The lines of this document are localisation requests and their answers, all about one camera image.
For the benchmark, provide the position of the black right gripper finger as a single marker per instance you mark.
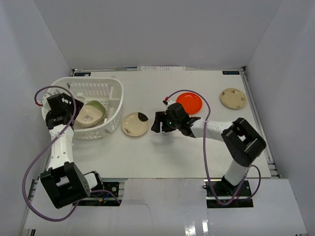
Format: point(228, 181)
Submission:
point(164, 120)
point(156, 124)

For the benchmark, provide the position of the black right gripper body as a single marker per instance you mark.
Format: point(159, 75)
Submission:
point(171, 124)

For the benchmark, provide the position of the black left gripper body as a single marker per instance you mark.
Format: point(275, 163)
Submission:
point(74, 105)

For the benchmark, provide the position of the cream square panda plate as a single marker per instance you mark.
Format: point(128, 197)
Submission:
point(88, 117)

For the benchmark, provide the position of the green square panda plate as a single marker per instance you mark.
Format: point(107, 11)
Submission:
point(98, 113)

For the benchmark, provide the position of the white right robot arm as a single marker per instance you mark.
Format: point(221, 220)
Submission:
point(241, 139)

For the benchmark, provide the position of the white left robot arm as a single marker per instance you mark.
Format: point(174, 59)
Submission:
point(64, 183)

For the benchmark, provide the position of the white plastic basket bin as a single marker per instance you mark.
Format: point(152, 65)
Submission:
point(108, 91)

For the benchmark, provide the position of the orange round plate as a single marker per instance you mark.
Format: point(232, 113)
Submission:
point(191, 102)

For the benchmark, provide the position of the cream round flower plate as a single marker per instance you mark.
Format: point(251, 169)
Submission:
point(135, 124)

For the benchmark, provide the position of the cream round plate far right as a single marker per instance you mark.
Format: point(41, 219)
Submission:
point(233, 98)

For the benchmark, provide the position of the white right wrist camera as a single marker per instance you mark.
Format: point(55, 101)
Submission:
point(168, 101)

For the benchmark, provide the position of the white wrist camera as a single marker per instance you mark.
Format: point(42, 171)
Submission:
point(168, 101)
point(43, 101)

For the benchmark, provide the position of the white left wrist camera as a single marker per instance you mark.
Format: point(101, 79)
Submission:
point(43, 101)

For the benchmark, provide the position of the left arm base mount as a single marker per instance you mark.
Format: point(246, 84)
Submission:
point(106, 194)

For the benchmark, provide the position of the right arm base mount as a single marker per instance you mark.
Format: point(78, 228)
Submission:
point(224, 196)

